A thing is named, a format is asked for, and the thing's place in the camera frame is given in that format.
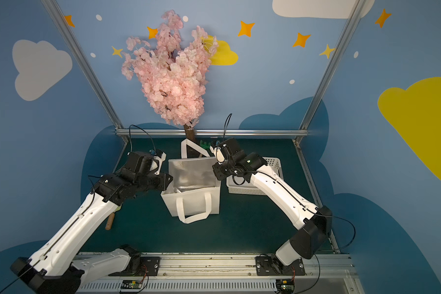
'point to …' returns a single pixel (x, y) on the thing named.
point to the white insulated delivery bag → (193, 191)
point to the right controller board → (285, 286)
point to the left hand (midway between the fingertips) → (170, 175)
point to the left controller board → (131, 284)
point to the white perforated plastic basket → (239, 184)
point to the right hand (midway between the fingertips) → (219, 166)
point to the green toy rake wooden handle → (204, 144)
